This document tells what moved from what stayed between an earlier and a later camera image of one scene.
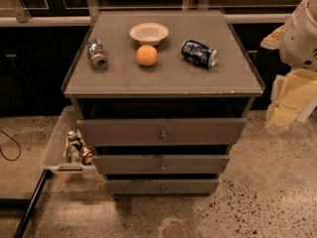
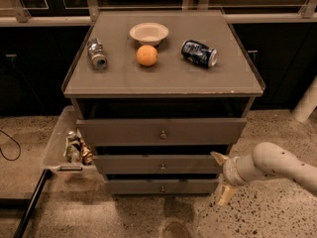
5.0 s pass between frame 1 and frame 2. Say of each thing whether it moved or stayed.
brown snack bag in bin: stayed
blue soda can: stayed
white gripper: moved
